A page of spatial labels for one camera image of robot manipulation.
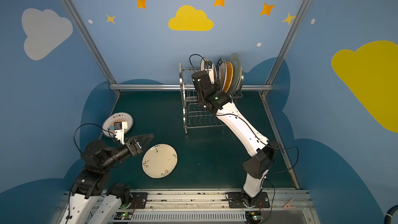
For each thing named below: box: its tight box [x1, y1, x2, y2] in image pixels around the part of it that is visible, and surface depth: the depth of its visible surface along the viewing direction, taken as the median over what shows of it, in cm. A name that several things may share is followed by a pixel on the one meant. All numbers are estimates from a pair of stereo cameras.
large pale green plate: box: [225, 52, 242, 96], surface depth 75 cm
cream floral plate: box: [141, 143, 179, 179], surface depth 88 cm
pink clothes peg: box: [283, 197, 297, 209], surface depth 74 cm
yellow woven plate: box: [223, 61, 234, 93], surface depth 76 cm
